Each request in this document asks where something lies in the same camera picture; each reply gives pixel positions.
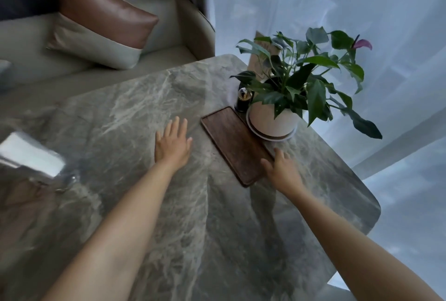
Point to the white plant pot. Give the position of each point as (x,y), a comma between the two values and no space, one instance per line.
(271,119)

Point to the beige sofa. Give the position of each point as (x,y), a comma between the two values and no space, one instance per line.
(163,32)

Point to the person's right thumb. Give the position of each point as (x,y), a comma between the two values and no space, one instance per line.
(267,165)

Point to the green leafy plant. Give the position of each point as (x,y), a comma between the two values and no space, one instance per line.
(306,67)

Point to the wooden card stand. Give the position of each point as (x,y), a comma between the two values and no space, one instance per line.
(259,63)

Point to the person's left middle finger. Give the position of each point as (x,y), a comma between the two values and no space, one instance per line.
(175,125)

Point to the white sheer curtain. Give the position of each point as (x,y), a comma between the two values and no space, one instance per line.
(383,15)

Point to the brown and beige cushion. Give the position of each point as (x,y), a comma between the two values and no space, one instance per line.
(101,22)

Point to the person's left forearm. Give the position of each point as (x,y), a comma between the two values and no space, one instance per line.
(129,227)

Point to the person's left little finger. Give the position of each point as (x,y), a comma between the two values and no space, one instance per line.
(158,138)

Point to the person's right forearm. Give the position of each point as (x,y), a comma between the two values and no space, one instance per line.
(345,245)

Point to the person's right hand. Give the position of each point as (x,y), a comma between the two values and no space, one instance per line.
(284,173)

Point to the person's left hand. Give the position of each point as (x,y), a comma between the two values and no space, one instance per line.
(172,149)

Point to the dark wooden tray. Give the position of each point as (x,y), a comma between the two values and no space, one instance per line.
(233,142)

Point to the person's left thumb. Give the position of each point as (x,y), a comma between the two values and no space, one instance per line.
(189,143)

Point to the small dark bottle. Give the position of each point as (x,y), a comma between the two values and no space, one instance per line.
(243,100)

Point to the clear glass vessel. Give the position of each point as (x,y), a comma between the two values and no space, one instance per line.
(31,157)

